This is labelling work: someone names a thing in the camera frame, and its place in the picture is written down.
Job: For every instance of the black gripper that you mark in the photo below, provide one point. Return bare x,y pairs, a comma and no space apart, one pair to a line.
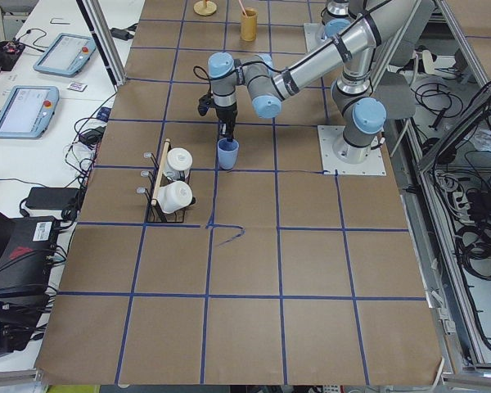
227,112

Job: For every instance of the light blue plastic cup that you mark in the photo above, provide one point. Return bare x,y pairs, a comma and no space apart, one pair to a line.
227,150

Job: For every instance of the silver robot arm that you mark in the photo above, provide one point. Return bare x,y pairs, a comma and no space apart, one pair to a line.
352,30

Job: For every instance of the bamboo chopstick holder cup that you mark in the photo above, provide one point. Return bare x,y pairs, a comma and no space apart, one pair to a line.
249,24

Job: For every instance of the wooden cup tree stand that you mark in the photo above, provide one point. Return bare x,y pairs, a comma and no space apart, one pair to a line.
205,7

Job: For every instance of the upper white mug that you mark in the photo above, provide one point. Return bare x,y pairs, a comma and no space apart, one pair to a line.
178,164

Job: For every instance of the white mug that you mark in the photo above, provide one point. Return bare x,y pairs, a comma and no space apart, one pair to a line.
175,196
178,164

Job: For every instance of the lower white mug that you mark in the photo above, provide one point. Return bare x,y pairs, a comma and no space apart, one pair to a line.
175,196

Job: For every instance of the small black power brick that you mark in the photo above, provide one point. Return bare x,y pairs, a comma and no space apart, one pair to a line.
121,34

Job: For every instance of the grey office chair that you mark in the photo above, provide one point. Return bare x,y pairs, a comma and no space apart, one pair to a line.
393,90

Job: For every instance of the upper teach pendant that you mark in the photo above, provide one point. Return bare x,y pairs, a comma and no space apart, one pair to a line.
66,56

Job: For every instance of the teach pendant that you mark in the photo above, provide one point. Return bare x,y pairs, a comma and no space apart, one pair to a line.
28,111
66,56

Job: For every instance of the black power adapter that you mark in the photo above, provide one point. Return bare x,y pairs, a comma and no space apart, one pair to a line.
51,198

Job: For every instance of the lower teach pendant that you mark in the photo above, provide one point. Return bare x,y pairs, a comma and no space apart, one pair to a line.
28,111

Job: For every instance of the black computer box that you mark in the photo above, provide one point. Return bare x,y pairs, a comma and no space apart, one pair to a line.
25,245

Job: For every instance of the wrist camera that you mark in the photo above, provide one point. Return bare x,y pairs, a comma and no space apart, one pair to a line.
204,104

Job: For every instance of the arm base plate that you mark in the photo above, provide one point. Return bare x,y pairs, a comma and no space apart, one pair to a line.
314,34
338,157

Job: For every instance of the black wire mug rack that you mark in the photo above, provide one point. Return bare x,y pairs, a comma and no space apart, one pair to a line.
157,179

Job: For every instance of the aluminium frame post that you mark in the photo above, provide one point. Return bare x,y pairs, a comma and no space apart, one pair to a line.
98,27

